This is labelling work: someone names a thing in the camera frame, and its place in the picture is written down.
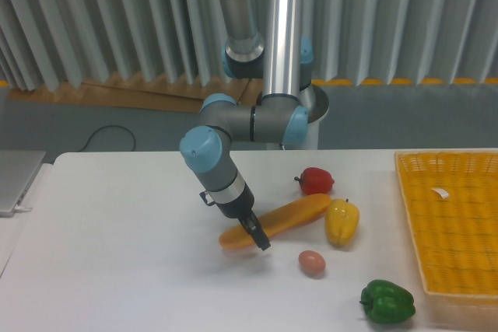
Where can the long orange baguette bread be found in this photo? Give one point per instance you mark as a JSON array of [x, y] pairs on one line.
[[279, 220]]

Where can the grey pleated curtain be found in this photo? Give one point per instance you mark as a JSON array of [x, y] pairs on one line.
[[47, 42]]

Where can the silver laptop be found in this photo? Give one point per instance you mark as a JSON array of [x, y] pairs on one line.
[[18, 170]]

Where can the red bell pepper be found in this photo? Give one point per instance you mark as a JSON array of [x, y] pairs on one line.
[[315, 180]]

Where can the brown cardboard sheet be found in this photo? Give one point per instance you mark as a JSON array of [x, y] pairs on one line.
[[159, 94]]

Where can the brown egg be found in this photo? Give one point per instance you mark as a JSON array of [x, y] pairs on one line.
[[312, 263]]

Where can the yellow woven basket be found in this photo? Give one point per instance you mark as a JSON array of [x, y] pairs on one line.
[[455, 240]]

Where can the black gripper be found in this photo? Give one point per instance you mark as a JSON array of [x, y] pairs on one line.
[[238, 204]]

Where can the yellow bell pepper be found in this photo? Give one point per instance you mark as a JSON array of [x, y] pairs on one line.
[[341, 222]]

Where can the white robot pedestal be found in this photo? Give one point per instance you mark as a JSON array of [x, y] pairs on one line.
[[316, 101]]

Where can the white paper tag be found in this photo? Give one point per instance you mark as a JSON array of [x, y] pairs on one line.
[[442, 193]]

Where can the green bell pepper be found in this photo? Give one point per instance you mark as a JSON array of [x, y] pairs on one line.
[[385, 302]]

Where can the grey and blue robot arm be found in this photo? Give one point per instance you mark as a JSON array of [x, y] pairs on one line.
[[264, 41]]

